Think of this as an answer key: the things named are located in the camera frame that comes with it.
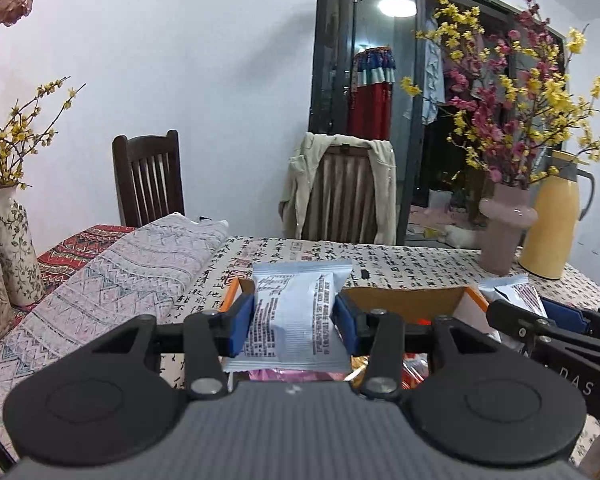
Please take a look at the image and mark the silver orange cracker packet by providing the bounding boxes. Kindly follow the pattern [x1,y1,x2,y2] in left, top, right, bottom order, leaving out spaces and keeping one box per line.
[478,276,548,322]

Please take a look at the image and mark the grey patterned cloth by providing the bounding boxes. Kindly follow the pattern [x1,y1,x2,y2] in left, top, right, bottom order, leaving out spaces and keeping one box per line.
[0,212,230,411]

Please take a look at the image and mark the floral patterned vase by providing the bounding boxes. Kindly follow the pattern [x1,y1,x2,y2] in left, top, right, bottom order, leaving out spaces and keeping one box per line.
[0,185,46,307]

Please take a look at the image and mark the light blue hanging garment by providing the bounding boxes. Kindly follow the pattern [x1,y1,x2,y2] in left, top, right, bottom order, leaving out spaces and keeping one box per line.
[422,20,447,126]

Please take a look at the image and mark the red hanging garment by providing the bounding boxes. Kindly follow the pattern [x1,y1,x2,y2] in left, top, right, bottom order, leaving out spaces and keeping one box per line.
[347,46,397,141]

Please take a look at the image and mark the golden snack packet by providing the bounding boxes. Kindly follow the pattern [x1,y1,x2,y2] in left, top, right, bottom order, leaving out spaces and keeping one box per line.
[350,355,382,382]

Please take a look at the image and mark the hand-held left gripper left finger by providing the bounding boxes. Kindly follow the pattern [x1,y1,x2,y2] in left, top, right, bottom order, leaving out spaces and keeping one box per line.
[87,292,256,402]

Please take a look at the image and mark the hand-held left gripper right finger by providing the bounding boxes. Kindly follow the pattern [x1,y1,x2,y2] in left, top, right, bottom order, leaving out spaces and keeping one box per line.
[334,292,503,403]

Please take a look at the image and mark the red orange snack packet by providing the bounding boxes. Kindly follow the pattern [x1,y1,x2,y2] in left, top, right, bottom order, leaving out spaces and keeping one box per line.
[401,354,432,392]

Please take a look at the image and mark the dark wooden chair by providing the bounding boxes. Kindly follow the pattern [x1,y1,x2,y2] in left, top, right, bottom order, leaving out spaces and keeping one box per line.
[112,130,186,228]

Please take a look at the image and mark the yellow and pink flower branches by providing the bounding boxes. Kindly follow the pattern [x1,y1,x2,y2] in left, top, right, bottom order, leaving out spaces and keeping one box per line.
[400,0,600,191]

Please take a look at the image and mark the large pink snack packet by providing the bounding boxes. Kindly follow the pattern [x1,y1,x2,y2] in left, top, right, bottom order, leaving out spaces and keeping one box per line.
[249,367,352,385]

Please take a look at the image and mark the red patterned cloth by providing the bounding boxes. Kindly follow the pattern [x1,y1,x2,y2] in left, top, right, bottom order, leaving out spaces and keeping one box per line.
[35,225,137,307]

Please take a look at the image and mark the yellow thermos jug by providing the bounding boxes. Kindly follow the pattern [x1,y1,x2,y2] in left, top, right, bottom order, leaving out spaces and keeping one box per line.
[518,150,595,281]

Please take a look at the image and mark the brown slatted wooden chair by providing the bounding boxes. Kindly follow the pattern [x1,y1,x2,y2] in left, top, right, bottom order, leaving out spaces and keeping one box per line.
[300,142,381,246]

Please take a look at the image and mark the beige jacket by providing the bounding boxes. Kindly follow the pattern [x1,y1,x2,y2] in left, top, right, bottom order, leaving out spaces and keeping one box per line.
[279,132,397,247]

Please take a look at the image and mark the silver white snack packet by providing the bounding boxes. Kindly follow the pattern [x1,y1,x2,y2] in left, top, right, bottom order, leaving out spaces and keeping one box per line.
[223,259,354,373]

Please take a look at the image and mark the orange cardboard box pumpkin print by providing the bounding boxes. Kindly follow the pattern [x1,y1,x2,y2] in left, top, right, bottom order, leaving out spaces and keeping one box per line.
[222,277,493,396]

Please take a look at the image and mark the pink vase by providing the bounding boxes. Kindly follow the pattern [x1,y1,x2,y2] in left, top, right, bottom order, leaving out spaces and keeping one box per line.
[478,182,538,277]

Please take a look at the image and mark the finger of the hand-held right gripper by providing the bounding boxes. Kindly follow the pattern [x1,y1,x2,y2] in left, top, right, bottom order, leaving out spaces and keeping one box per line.
[539,296,600,342]
[485,299,600,361]

